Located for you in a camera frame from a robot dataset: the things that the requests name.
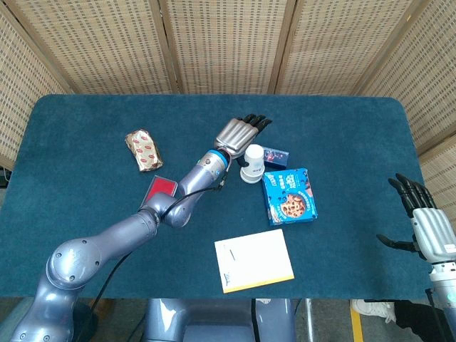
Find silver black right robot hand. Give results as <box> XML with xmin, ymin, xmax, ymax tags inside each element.
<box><xmin>376</xmin><ymin>173</ymin><xmax>456</xmax><ymax>265</ymax></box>

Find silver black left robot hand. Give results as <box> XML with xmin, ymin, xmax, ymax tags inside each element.
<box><xmin>213</xmin><ymin>113</ymin><xmax>274</xmax><ymax>168</ymax></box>

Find white cup blue Chinese print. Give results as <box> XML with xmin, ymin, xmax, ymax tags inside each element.
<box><xmin>243</xmin><ymin>143</ymin><xmax>266</xmax><ymax>175</ymax></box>

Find dark blue small box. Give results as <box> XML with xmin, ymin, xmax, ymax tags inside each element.
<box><xmin>262</xmin><ymin>145</ymin><xmax>290</xmax><ymax>169</ymax></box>

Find blue cookie box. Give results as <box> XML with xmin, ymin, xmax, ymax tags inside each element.
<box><xmin>261</xmin><ymin>167</ymin><xmax>319</xmax><ymax>227</ymax></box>

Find black trouser leg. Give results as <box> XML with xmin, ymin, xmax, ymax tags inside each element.
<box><xmin>393</xmin><ymin>300</ymin><xmax>446</xmax><ymax>334</ymax></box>

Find red ink pad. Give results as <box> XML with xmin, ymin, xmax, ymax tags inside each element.
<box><xmin>140</xmin><ymin>175</ymin><xmax>178</xmax><ymax>209</ymax></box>

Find gold red snack packet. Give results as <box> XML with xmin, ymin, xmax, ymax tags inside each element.
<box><xmin>124</xmin><ymin>128</ymin><xmax>164</xmax><ymax>173</ymax></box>

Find woven wooden folding screen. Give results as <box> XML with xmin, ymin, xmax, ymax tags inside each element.
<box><xmin>0</xmin><ymin>0</ymin><xmax>456</xmax><ymax>229</ymax></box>

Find white shoe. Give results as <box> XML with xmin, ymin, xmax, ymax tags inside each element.
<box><xmin>350</xmin><ymin>299</ymin><xmax>396</xmax><ymax>324</ymax></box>

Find teal table cloth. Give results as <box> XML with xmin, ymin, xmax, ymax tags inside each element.
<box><xmin>0</xmin><ymin>93</ymin><xmax>434</xmax><ymax>299</ymax></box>

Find metal table leg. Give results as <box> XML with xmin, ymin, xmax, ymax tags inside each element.
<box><xmin>304</xmin><ymin>298</ymin><xmax>316</xmax><ymax>342</ymax></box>

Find grey robot torso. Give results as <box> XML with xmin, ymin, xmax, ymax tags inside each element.
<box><xmin>142</xmin><ymin>298</ymin><xmax>296</xmax><ymax>342</ymax></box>

